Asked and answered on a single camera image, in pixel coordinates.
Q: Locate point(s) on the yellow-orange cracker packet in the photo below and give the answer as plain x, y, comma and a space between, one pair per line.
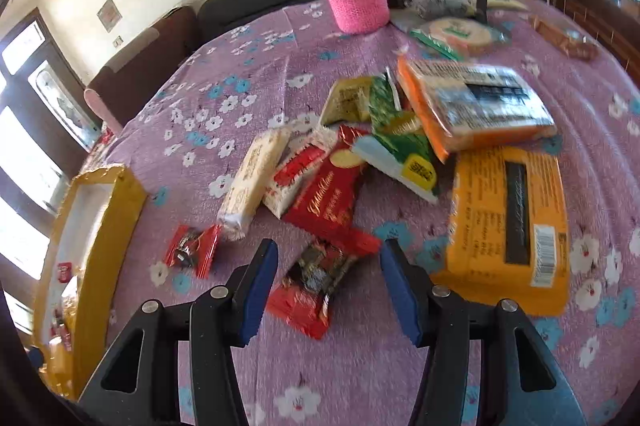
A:
510, 231

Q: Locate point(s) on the gold small snack packet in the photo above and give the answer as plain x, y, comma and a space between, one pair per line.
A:
347, 98

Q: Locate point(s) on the round green-edged snack packet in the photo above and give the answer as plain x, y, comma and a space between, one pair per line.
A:
457, 33

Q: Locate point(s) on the cream cracker packet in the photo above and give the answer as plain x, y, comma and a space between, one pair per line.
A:
252, 178

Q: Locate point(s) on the dark wooden cabinet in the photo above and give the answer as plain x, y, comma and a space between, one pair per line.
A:
595, 11

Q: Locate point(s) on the dark glazed door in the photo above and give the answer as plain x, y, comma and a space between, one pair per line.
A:
30, 106

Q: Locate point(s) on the yellow cardboard box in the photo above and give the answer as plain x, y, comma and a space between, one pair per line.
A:
95, 216

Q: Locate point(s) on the grey patterned pouch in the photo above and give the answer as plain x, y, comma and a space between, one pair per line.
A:
435, 5

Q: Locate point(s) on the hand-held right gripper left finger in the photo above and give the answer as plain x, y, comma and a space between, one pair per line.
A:
257, 291

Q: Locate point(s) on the dark red chocolate packet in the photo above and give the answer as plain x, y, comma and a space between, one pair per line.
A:
312, 286

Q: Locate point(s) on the red gold-print wafer packet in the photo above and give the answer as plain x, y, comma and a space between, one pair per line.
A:
330, 206

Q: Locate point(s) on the orange-edged cracker packet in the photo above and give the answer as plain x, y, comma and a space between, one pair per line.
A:
475, 106

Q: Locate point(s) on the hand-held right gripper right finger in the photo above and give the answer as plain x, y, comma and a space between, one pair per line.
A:
405, 291

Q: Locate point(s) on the red cream small snack packet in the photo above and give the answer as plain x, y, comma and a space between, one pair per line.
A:
295, 173

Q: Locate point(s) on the small wall frame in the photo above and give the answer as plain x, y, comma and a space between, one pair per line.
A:
108, 13

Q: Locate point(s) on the brown armchair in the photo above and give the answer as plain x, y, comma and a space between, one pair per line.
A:
145, 51

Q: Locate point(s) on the purple floral tablecloth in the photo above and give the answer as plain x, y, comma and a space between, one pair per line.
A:
325, 381

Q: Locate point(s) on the brown snack packet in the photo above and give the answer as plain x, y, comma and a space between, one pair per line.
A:
565, 38

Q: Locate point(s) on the green white-edged snack packet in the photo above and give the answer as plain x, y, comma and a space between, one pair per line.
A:
400, 156

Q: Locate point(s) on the small red candy wrapper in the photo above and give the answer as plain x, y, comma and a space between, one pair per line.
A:
192, 251

